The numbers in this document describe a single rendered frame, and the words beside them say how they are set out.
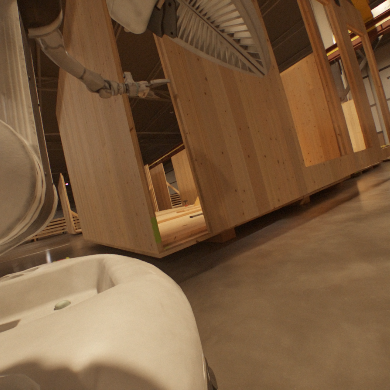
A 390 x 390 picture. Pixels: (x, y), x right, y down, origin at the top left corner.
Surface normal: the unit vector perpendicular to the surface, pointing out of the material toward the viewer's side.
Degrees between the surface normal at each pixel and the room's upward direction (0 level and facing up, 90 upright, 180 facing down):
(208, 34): 121
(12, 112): 90
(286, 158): 90
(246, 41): 68
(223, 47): 116
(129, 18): 144
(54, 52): 154
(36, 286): 73
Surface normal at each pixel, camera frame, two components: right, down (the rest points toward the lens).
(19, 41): 0.80, -0.17
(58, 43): 0.74, 0.65
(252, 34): -0.32, 0.91
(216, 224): 0.48, -0.11
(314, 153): -0.79, 0.19
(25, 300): 0.38, -0.37
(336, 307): -0.23, -0.97
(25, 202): 0.75, 0.05
